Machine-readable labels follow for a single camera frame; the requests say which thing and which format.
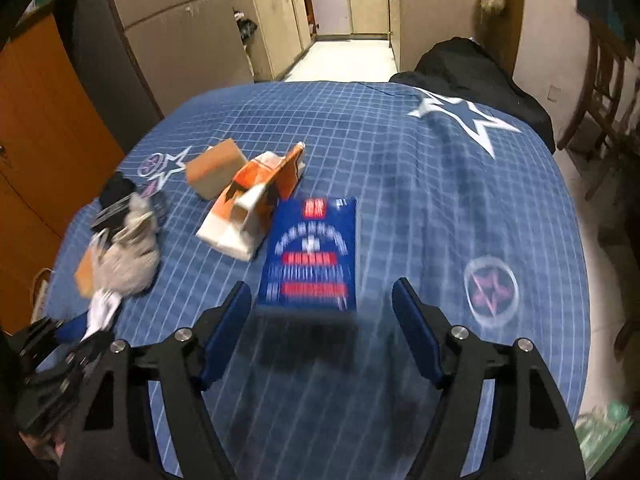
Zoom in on clear bag with beige stuffing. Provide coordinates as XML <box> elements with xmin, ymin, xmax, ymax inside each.
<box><xmin>74</xmin><ymin>193</ymin><xmax>160</xmax><ymax>338</ymax></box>

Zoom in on orange white carton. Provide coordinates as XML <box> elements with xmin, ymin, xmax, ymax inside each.
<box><xmin>195</xmin><ymin>142</ymin><xmax>305</xmax><ymax>261</ymax></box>

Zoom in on blue red medicine box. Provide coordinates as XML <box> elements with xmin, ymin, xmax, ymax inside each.
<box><xmin>257</xmin><ymin>197</ymin><xmax>357</xmax><ymax>315</ymax></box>

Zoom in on orange brown cardboard box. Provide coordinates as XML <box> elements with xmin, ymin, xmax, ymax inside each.
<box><xmin>184</xmin><ymin>139</ymin><xmax>247</xmax><ymax>200</ymax></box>

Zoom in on green-lined trash bin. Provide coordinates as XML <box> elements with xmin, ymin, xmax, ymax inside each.
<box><xmin>575</xmin><ymin>401</ymin><xmax>634</xmax><ymax>479</ymax></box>

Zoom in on beige kitchen counter cabinets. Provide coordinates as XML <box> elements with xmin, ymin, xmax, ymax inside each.
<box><xmin>231</xmin><ymin>0</ymin><xmax>478</xmax><ymax>81</ymax></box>

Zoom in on orange wooden cabinet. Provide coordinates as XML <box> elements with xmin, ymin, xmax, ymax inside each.
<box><xmin>1</xmin><ymin>13</ymin><xmax>124</xmax><ymax>333</ymax></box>

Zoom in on dark wooden chair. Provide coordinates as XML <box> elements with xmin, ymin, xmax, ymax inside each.
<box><xmin>556</xmin><ymin>23</ymin><xmax>639</xmax><ymax>200</ymax></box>

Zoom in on black bag on floor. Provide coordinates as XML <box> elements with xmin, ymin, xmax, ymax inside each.
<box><xmin>390</xmin><ymin>37</ymin><xmax>556</xmax><ymax>154</ymax></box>

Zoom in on grey refrigerator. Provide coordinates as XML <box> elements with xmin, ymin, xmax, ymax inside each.
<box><xmin>72</xmin><ymin>0</ymin><xmax>254</xmax><ymax>152</ymax></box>

